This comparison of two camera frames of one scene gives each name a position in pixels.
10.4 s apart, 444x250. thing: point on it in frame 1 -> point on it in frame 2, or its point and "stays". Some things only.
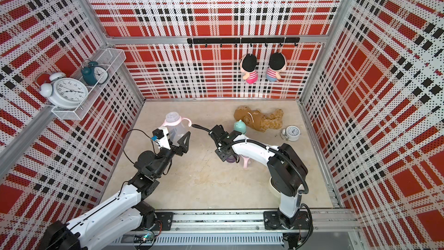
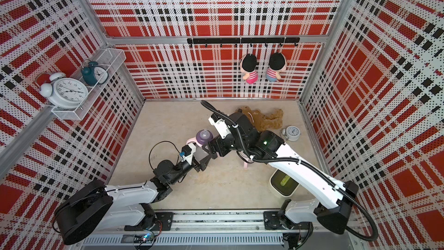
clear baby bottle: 176,128 -> 200,153
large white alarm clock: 66,92 stays
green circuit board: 148,238 stays
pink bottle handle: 167,123 -> 193,139
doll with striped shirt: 277,63 stays
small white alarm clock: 291,133 stays
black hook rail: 244,40 stays
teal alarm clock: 95,74 stays
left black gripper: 178,151 -> 203,165
